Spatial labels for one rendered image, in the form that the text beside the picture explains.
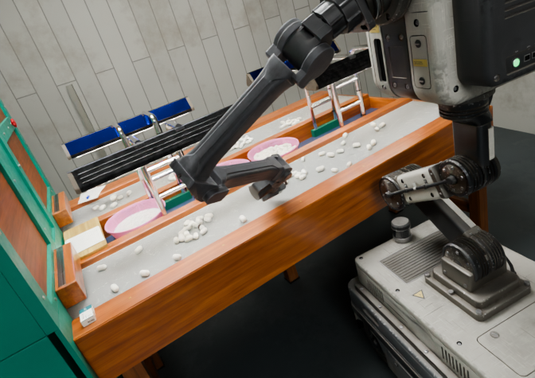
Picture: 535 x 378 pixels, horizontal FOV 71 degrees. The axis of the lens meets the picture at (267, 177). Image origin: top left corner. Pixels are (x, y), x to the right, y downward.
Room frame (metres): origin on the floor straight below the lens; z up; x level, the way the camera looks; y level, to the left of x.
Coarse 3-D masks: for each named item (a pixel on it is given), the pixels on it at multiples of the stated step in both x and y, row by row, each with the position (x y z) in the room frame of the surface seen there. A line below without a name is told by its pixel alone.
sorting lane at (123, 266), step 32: (384, 128) 1.66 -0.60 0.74; (416, 128) 1.54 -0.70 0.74; (320, 160) 1.52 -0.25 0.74; (352, 160) 1.43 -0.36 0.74; (288, 192) 1.32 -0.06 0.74; (224, 224) 1.22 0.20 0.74; (128, 256) 1.20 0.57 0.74; (160, 256) 1.14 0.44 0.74; (96, 288) 1.06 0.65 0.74; (128, 288) 1.01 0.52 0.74
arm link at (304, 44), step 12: (312, 24) 0.76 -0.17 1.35; (324, 24) 0.76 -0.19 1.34; (300, 36) 0.77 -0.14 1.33; (312, 36) 0.76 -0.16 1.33; (324, 36) 0.74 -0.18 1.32; (288, 48) 0.77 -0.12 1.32; (300, 48) 0.75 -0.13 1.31; (312, 48) 0.74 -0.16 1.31; (288, 60) 0.79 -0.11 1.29; (300, 60) 0.75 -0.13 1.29
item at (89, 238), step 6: (96, 228) 1.44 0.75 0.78; (84, 234) 1.42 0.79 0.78; (90, 234) 1.41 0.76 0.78; (96, 234) 1.39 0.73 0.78; (66, 240) 1.42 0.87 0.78; (72, 240) 1.40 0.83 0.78; (78, 240) 1.38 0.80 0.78; (84, 240) 1.36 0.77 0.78; (90, 240) 1.35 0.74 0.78; (96, 240) 1.33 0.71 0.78; (102, 240) 1.32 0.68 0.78; (78, 246) 1.33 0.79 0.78; (84, 246) 1.31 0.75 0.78; (90, 246) 1.30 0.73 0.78; (78, 252) 1.28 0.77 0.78
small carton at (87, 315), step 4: (84, 308) 0.91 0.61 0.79; (88, 308) 0.90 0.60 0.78; (92, 308) 0.91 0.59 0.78; (80, 312) 0.89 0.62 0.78; (84, 312) 0.89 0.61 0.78; (88, 312) 0.88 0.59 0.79; (92, 312) 0.88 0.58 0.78; (80, 316) 0.88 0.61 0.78; (84, 316) 0.87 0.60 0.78; (88, 316) 0.86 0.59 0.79; (92, 316) 0.86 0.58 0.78; (80, 320) 0.86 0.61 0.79; (84, 320) 0.85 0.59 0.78; (88, 320) 0.86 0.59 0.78; (92, 320) 0.86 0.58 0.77; (84, 324) 0.85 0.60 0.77; (88, 324) 0.86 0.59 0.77
